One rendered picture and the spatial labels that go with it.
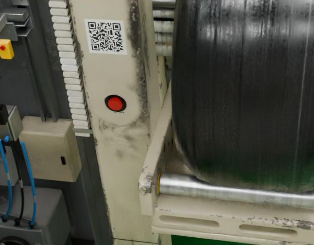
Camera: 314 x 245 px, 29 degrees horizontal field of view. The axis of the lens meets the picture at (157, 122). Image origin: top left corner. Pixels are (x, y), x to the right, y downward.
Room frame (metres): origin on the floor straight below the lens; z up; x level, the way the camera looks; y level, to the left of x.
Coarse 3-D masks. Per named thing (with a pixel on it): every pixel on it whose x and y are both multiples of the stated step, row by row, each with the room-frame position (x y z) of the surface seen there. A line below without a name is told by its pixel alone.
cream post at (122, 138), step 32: (96, 0) 0.99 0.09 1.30; (128, 0) 0.97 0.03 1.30; (128, 32) 0.97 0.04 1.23; (96, 64) 0.99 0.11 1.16; (128, 64) 0.97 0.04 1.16; (96, 96) 0.99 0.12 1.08; (128, 96) 0.98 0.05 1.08; (96, 128) 1.00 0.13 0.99; (128, 128) 0.98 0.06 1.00; (128, 160) 0.98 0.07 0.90; (128, 192) 0.98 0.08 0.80; (128, 224) 0.99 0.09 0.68
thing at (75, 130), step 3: (72, 129) 1.02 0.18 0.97; (75, 129) 1.02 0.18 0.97; (78, 129) 1.02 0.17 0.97; (81, 129) 1.01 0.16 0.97; (84, 129) 1.01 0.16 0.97; (87, 129) 1.01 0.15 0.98; (90, 129) 1.01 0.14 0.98; (75, 132) 1.02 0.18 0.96; (78, 132) 1.02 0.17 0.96; (81, 132) 1.01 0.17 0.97; (84, 132) 1.01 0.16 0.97; (87, 132) 1.01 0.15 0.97; (90, 132) 1.01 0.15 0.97
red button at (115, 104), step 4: (112, 100) 0.98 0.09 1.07; (116, 100) 0.98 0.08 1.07; (120, 100) 0.98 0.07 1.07; (108, 104) 0.98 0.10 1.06; (112, 104) 0.98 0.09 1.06; (116, 104) 0.98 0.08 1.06; (120, 104) 0.98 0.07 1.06; (112, 108) 0.98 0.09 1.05; (116, 108) 0.98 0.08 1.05; (120, 108) 0.98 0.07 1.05
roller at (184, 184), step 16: (160, 176) 0.91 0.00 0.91; (176, 176) 0.90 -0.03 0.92; (192, 176) 0.89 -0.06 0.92; (160, 192) 0.88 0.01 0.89; (176, 192) 0.87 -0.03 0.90; (192, 192) 0.87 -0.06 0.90; (208, 192) 0.86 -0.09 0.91; (224, 192) 0.85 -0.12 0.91; (240, 192) 0.84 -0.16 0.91; (256, 192) 0.84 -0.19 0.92; (272, 192) 0.83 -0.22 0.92; (288, 192) 0.83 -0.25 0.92; (304, 192) 0.82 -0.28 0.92; (304, 208) 0.81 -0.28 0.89
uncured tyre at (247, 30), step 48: (192, 0) 0.84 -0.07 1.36; (240, 0) 0.81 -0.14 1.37; (288, 0) 0.79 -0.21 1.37; (192, 48) 0.79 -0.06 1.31; (240, 48) 0.77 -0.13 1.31; (288, 48) 0.75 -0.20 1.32; (192, 96) 0.76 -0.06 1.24; (240, 96) 0.74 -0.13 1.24; (288, 96) 0.72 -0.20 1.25; (192, 144) 0.75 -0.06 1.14; (240, 144) 0.73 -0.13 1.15; (288, 144) 0.71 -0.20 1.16
